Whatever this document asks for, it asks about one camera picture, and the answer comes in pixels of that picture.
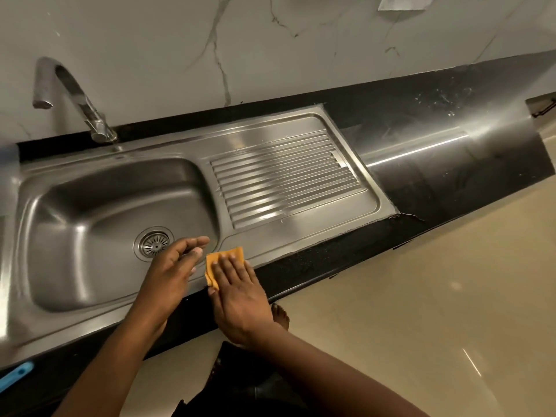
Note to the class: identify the blue brush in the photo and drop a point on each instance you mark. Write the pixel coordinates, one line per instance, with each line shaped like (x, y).
(15, 375)

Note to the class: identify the person's black clothing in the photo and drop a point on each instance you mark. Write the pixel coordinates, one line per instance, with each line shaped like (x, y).
(239, 386)

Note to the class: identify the round metal drain strainer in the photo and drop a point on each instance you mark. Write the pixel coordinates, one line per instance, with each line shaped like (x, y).
(153, 243)

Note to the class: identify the white paper sheet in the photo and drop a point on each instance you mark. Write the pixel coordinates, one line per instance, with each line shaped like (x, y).
(404, 2)

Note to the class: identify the person's right hand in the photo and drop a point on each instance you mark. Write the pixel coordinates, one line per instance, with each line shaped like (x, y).
(239, 299)

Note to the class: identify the chrome faucet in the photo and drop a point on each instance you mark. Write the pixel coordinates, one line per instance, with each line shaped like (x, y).
(74, 91)

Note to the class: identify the stainless steel sink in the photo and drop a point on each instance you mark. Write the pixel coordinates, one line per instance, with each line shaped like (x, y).
(108, 204)

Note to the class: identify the person's right forearm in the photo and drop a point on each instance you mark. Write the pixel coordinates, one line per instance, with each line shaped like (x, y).
(339, 377)

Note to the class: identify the person's left forearm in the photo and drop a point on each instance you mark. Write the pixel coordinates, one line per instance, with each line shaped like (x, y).
(104, 373)

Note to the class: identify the person's foot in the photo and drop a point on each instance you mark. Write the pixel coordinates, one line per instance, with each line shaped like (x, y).
(281, 317)

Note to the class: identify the person's left hand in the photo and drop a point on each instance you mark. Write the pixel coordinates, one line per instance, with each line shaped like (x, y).
(169, 282)

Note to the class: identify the orange sponge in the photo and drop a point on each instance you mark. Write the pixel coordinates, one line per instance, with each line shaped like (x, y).
(213, 267)

